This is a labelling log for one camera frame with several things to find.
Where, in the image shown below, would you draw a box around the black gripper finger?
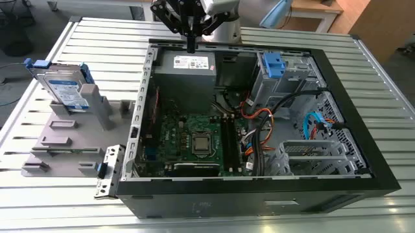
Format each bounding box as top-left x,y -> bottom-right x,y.
151,0 -> 193,53
191,0 -> 242,53

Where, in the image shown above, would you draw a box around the hard disk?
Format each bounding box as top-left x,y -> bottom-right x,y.
25,58 -> 110,113

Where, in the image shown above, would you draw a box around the red orange disk power wire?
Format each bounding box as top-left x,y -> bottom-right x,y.
310,118 -> 349,141

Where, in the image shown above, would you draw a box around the metal disk bay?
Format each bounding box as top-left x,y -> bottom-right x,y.
269,139 -> 371,177

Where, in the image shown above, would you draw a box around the white metal desk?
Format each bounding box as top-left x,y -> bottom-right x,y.
47,0 -> 157,22

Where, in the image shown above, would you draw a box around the blue plastic bay latch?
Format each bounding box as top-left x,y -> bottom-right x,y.
263,52 -> 287,79

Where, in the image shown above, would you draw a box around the grey power supply unit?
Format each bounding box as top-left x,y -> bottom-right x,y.
153,50 -> 218,115

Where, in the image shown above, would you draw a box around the grey metal drive cage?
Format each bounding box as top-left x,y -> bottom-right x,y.
251,50 -> 327,116

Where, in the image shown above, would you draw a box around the wooden desk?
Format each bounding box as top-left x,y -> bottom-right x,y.
285,0 -> 345,33

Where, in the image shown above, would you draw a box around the green motherboard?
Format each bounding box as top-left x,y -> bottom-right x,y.
139,113 -> 259,177

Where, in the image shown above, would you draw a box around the black RAM slot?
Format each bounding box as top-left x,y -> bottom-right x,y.
231,114 -> 243,172
229,114 -> 239,172
225,114 -> 235,172
222,114 -> 231,172

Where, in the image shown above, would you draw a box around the silver CPU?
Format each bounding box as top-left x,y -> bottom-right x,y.
194,136 -> 213,151

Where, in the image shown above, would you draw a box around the wooden cabinet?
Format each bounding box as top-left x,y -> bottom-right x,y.
349,0 -> 415,64

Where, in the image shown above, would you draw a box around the metal socket cover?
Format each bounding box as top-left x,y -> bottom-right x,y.
190,131 -> 218,156

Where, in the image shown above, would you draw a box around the grey parts rack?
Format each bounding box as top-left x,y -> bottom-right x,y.
22,83 -> 138,178

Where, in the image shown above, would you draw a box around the blue board connector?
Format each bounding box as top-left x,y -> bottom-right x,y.
145,147 -> 159,162

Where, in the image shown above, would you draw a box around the black graphics card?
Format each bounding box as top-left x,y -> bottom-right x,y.
165,162 -> 221,177

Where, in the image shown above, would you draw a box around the green RAM stick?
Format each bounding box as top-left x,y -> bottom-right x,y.
31,147 -> 102,155

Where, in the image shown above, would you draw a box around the black PC case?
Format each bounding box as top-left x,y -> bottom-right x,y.
115,37 -> 402,219

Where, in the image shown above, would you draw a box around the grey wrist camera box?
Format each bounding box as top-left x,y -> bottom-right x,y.
201,0 -> 242,16

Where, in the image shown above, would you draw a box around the thin red wire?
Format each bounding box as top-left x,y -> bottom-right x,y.
146,86 -> 162,140

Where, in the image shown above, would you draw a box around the yellow black PSU wires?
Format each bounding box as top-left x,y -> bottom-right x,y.
213,100 -> 237,115

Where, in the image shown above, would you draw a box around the orange power wire bundle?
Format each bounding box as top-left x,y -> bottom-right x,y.
239,108 -> 277,156

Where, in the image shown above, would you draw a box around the white purple panel wires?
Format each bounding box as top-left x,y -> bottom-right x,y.
242,128 -> 261,148

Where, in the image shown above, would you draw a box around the blue data wire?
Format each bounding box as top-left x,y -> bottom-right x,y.
303,111 -> 326,142

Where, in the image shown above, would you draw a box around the black cable bundle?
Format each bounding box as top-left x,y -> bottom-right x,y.
253,88 -> 330,176

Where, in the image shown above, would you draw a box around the metal slot retention bracket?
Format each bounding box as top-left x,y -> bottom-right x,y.
94,144 -> 127,200

